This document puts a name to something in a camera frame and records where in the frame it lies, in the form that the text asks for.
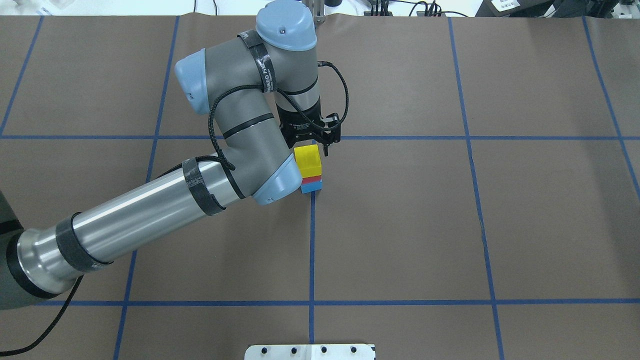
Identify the red wooden block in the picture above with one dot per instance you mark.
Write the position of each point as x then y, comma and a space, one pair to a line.
313, 179

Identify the brown paper table cover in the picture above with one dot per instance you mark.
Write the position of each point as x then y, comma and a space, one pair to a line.
483, 203

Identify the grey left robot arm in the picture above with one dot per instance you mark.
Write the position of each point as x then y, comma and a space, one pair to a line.
261, 96

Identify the white camera stand base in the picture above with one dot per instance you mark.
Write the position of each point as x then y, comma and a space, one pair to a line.
336, 351

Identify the yellow wooden block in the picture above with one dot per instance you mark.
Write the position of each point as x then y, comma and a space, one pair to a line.
308, 160

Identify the blue wooden block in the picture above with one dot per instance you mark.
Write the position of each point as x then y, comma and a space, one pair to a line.
311, 187

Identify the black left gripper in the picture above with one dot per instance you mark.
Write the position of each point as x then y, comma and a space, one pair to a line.
298, 128

